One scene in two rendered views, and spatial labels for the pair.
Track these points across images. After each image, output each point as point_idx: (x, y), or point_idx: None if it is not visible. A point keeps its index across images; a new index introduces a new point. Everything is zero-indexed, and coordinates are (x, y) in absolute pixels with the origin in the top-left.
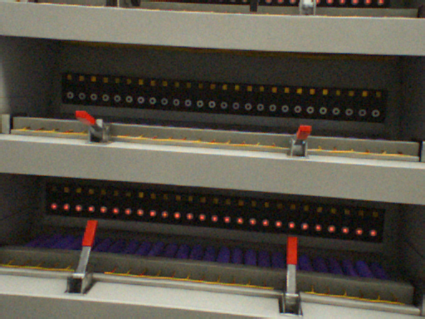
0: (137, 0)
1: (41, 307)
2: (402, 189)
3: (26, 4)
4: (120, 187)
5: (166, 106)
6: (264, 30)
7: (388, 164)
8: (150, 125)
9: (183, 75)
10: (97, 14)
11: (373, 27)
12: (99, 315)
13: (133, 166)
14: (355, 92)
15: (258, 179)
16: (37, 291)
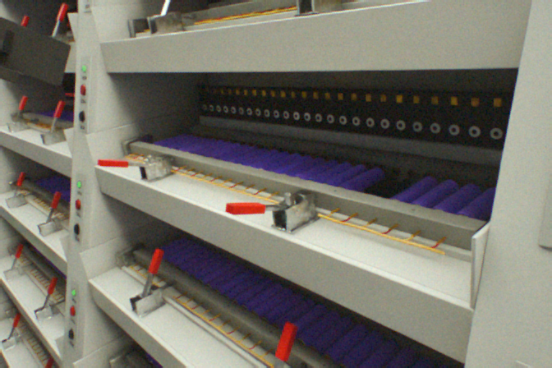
0: (4, 79)
1: (121, 315)
2: (396, 313)
3: (111, 43)
4: None
5: (269, 118)
6: (259, 43)
7: (388, 264)
8: (250, 141)
9: (296, 75)
10: (144, 44)
11: (384, 24)
12: (144, 338)
13: (163, 208)
14: (482, 100)
15: (246, 247)
16: (123, 301)
